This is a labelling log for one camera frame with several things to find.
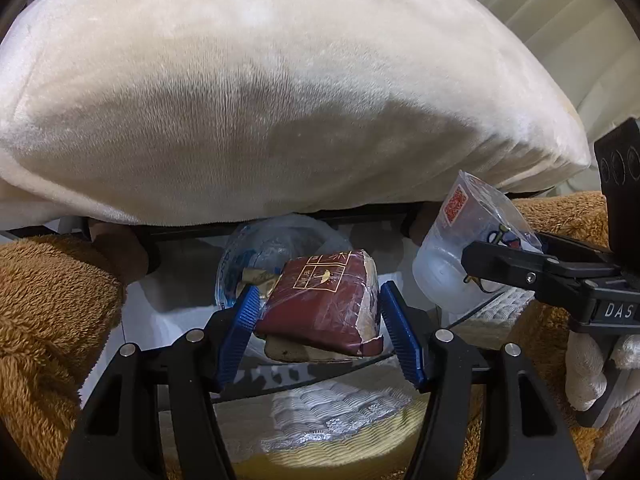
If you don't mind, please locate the cream curtain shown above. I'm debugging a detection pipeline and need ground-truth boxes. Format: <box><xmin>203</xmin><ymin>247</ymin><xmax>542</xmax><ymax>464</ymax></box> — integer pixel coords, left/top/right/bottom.
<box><xmin>475</xmin><ymin>0</ymin><xmax>640</xmax><ymax>141</ymax></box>

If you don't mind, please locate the beige plush blanket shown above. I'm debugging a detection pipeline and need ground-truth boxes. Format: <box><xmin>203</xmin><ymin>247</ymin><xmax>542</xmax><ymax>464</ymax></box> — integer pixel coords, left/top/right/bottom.
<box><xmin>0</xmin><ymin>0</ymin><xmax>593</xmax><ymax>226</ymax></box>

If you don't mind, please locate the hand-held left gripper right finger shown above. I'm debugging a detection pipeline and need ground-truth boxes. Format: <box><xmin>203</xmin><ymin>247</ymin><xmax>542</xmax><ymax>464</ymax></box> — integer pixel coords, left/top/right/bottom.
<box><xmin>378</xmin><ymin>281</ymin><xmax>586</xmax><ymax>480</ymax></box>

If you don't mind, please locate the clear plastic cup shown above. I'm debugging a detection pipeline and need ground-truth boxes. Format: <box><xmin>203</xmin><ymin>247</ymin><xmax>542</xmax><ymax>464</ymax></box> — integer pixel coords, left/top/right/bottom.
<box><xmin>412</xmin><ymin>170</ymin><xmax>543</xmax><ymax>316</ymax></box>

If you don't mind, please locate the clear plastic trash bag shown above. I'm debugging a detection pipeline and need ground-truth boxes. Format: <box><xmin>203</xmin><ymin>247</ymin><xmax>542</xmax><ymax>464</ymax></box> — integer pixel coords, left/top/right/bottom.
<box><xmin>215</xmin><ymin>215</ymin><xmax>356</xmax><ymax>311</ymax></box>

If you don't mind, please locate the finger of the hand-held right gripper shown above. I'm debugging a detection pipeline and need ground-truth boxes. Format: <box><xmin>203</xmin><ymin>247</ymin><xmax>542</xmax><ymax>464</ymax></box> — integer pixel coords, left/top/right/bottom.
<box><xmin>461</xmin><ymin>240</ymin><xmax>566</xmax><ymax>288</ymax></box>
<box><xmin>532</xmin><ymin>231</ymin><xmax>618</xmax><ymax>261</ymax></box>

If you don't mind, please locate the person's right hand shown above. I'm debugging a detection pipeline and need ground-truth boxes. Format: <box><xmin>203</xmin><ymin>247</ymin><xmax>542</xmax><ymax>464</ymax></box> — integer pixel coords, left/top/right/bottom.
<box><xmin>565</xmin><ymin>332</ymin><xmax>640</xmax><ymax>411</ymax></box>

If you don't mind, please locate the maroon snack package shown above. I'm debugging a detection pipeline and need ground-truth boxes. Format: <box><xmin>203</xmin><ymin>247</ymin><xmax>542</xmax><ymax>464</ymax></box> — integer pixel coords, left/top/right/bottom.
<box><xmin>253</xmin><ymin>248</ymin><xmax>385</xmax><ymax>363</ymax></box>

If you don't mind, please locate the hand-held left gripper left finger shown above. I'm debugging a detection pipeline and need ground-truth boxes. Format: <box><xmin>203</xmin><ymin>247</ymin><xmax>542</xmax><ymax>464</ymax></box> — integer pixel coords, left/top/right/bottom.
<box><xmin>56</xmin><ymin>285</ymin><xmax>262</xmax><ymax>480</ymax></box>

